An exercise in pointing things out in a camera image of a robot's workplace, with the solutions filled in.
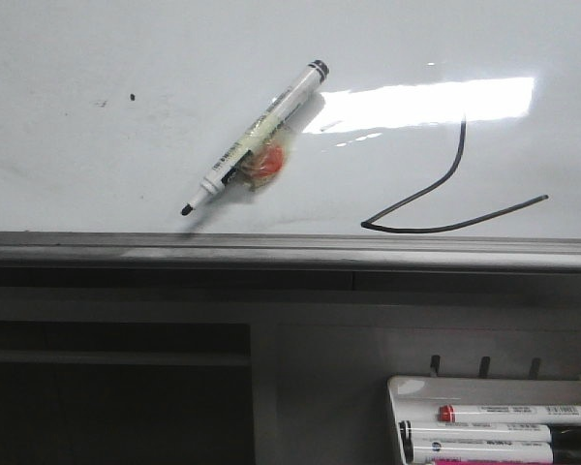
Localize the white marker tray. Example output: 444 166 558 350
387 376 581 464

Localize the white black whiteboard marker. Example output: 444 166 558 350
181 59 329 216

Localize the black capped white marker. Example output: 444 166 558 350
398 420 581 445

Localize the white whiteboard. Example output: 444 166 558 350
0 1 581 269

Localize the red capped white marker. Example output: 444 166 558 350
438 404 581 426

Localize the pink marker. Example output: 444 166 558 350
426 460 553 465

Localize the grey cabinet with shelves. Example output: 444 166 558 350
0 267 581 464

